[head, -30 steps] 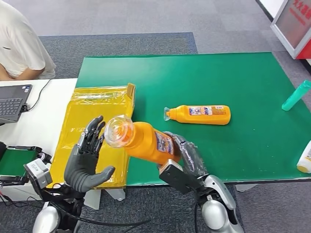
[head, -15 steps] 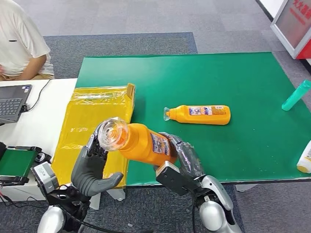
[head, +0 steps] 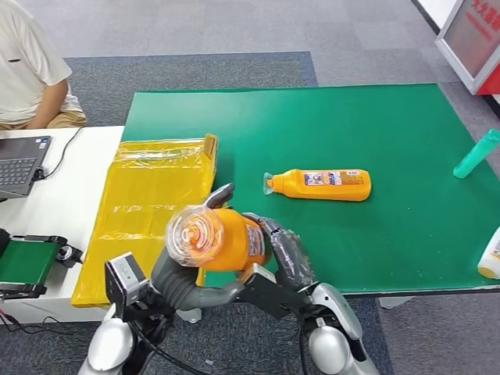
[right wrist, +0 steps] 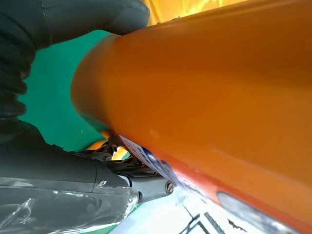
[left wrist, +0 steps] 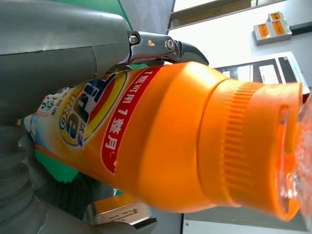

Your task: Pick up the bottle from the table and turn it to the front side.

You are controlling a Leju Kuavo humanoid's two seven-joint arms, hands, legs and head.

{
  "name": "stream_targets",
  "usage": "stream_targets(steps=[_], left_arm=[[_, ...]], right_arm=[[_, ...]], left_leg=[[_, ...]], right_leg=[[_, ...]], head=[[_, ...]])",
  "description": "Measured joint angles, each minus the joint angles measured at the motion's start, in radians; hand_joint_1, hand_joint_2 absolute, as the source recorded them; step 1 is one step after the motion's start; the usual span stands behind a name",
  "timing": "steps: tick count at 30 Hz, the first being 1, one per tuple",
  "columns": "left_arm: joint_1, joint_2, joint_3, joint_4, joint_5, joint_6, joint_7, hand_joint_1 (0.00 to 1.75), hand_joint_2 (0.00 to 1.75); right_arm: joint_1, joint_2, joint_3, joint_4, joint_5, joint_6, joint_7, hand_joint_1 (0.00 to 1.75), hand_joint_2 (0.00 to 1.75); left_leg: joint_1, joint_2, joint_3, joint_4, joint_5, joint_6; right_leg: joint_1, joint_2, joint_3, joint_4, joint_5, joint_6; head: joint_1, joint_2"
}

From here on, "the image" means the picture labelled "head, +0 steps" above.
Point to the black conveyor motor knob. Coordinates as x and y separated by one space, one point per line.
67 254

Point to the orange bottle with clear cap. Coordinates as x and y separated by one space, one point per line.
234 240
324 189

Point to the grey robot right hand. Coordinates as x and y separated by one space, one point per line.
291 259

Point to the person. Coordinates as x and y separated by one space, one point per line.
27 62

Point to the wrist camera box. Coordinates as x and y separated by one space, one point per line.
273 295
124 279

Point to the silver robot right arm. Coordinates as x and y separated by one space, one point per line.
335 341

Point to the yellow plastic wrapped box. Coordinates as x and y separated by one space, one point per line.
136 196

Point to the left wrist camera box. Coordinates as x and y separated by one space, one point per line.
124 279

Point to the small green belt conveyor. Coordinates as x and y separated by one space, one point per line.
23 261

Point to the dark grey laptop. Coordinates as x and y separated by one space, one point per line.
19 165

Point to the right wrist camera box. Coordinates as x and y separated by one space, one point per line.
273 295

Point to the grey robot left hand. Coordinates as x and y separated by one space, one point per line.
176 284

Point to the teal green plastic bottle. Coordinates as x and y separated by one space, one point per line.
474 155

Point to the green table mat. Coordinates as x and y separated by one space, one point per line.
351 129

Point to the white bottle with yellow base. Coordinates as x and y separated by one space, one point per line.
491 261

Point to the white table foot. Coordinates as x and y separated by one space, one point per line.
191 316
397 302

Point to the red white display stand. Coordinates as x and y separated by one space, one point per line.
468 41

